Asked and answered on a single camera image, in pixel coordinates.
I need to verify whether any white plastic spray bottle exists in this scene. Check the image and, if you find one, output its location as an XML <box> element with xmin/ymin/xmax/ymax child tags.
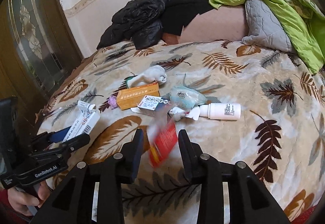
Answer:
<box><xmin>199</xmin><ymin>103</ymin><xmax>241</xmax><ymax>121</ymax></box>

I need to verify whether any light blue plastic packet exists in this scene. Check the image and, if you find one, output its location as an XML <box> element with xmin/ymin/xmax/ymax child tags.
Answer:
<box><xmin>170</xmin><ymin>86</ymin><xmax>207</xmax><ymax>110</ymax></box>

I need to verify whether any red snack package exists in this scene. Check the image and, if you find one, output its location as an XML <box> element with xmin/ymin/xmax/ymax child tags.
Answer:
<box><xmin>146</xmin><ymin>105</ymin><xmax>178</xmax><ymax>168</ymax></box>

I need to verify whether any purple crumpled paper ball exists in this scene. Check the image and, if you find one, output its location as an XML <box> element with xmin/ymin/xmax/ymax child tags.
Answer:
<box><xmin>107</xmin><ymin>95</ymin><xmax>118</xmax><ymax>110</ymax></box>

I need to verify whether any crumpled white wrapper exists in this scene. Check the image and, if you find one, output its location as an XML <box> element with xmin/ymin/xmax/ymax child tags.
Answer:
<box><xmin>169</xmin><ymin>106</ymin><xmax>200</xmax><ymax>122</ymax></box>

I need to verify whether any pink sofa seat back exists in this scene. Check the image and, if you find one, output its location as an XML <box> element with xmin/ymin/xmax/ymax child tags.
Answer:
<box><xmin>162</xmin><ymin>5</ymin><xmax>248</xmax><ymax>45</ymax></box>

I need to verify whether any grey quilted pillow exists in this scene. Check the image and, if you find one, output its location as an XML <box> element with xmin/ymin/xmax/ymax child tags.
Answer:
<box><xmin>242</xmin><ymin>0</ymin><xmax>297</xmax><ymax>54</ymax></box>

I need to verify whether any orange medicine box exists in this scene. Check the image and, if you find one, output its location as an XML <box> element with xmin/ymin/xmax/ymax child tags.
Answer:
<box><xmin>117</xmin><ymin>82</ymin><xmax>160</xmax><ymax>110</ymax></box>

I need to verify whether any white blue medicine box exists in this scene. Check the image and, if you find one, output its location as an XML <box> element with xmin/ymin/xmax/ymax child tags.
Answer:
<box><xmin>62</xmin><ymin>100</ymin><xmax>100</xmax><ymax>142</ymax></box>

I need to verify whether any person's left hand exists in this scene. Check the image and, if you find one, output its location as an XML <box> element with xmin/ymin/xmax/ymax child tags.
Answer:
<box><xmin>7</xmin><ymin>181</ymin><xmax>51</xmax><ymax>216</ymax></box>

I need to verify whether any white green sock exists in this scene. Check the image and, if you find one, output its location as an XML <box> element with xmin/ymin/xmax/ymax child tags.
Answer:
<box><xmin>126</xmin><ymin>65</ymin><xmax>167</xmax><ymax>88</ymax></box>

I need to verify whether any black puffer jacket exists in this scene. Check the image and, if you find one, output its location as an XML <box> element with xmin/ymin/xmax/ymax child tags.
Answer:
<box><xmin>96</xmin><ymin>0</ymin><xmax>213</xmax><ymax>50</ymax></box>

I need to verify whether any dark wooden glass door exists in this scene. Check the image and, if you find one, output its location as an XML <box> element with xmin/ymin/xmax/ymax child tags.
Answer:
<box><xmin>1</xmin><ymin>0</ymin><xmax>83</xmax><ymax>139</ymax></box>

